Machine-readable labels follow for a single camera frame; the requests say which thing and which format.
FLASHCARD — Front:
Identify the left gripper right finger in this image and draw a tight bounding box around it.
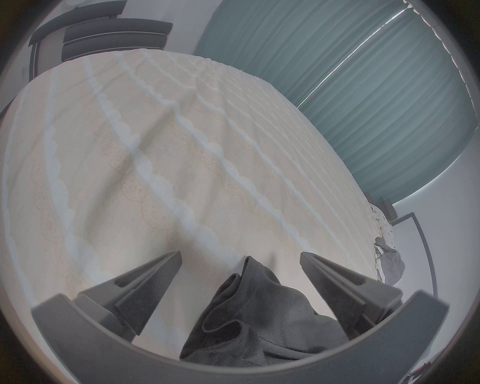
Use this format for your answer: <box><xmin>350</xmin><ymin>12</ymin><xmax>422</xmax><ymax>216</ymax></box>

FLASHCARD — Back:
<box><xmin>299</xmin><ymin>251</ymin><xmax>404</xmax><ymax>341</ymax></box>

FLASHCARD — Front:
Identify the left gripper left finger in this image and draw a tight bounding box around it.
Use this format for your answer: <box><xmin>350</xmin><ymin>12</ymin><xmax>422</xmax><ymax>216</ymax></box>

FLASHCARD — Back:
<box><xmin>77</xmin><ymin>250</ymin><xmax>184</xmax><ymax>337</ymax></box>

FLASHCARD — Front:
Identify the black T-shirt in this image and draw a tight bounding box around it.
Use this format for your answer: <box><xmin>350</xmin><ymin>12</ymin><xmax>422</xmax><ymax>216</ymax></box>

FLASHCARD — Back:
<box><xmin>179</xmin><ymin>256</ymin><xmax>351</xmax><ymax>366</ymax></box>

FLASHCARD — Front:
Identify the pile of clothes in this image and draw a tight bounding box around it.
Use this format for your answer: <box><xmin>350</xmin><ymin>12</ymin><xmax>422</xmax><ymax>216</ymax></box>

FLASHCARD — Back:
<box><xmin>373</xmin><ymin>236</ymin><xmax>406</xmax><ymax>284</ymax></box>

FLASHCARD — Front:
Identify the bed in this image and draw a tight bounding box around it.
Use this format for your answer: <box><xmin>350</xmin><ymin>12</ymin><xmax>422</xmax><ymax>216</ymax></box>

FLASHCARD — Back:
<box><xmin>0</xmin><ymin>49</ymin><xmax>437</xmax><ymax>361</ymax></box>

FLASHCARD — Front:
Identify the white printed pillow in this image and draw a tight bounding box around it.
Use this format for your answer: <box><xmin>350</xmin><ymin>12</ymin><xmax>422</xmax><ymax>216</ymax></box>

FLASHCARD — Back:
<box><xmin>369</xmin><ymin>202</ymin><xmax>396</xmax><ymax>252</ymax></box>

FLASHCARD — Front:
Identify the grey bedside table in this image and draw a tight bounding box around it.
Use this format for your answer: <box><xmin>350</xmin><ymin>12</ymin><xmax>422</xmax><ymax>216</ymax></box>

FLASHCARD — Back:
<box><xmin>364</xmin><ymin>193</ymin><xmax>398</xmax><ymax>222</ymax></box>

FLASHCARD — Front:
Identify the blue-green curtain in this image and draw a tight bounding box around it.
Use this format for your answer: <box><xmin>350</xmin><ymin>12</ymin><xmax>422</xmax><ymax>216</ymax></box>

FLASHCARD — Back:
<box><xmin>298</xmin><ymin>9</ymin><xmax>479</xmax><ymax>205</ymax></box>
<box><xmin>193</xmin><ymin>0</ymin><xmax>409</xmax><ymax>107</ymax></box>

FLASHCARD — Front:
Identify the black chest of drawers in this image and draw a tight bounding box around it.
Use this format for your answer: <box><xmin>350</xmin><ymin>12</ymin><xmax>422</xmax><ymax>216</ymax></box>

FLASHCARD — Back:
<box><xmin>62</xmin><ymin>19</ymin><xmax>173</xmax><ymax>62</ymax></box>

